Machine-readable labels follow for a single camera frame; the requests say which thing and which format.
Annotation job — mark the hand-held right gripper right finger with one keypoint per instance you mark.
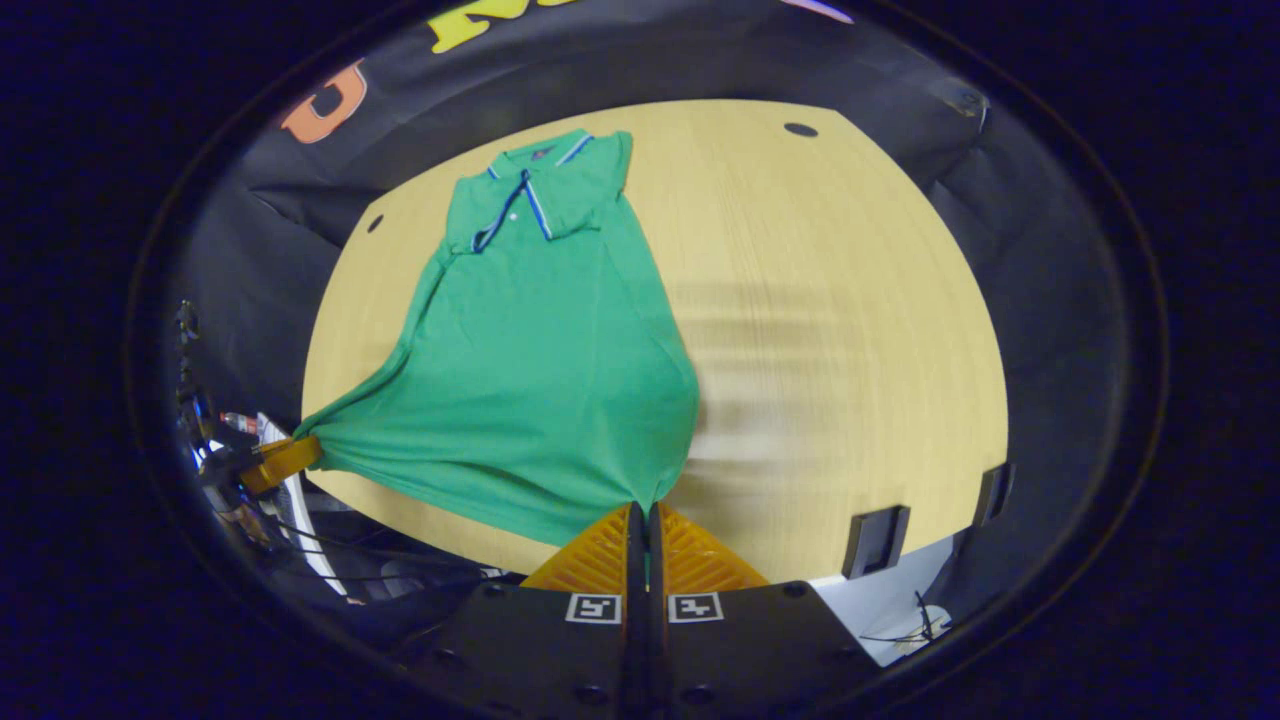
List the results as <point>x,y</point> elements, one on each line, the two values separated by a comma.
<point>750,650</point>

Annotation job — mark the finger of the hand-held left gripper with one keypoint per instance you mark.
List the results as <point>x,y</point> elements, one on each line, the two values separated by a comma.
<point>285,460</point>

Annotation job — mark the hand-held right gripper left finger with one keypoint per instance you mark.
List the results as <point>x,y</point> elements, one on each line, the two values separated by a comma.
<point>540,650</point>

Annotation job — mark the green T-shirt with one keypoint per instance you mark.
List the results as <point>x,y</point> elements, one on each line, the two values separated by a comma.
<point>540,350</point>

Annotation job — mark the plastic bottle with red label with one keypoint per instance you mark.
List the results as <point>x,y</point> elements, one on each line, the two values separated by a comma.
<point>240,421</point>

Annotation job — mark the black table edge bracket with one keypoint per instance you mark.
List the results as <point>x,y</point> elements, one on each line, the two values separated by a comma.
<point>993,493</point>
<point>877,540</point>

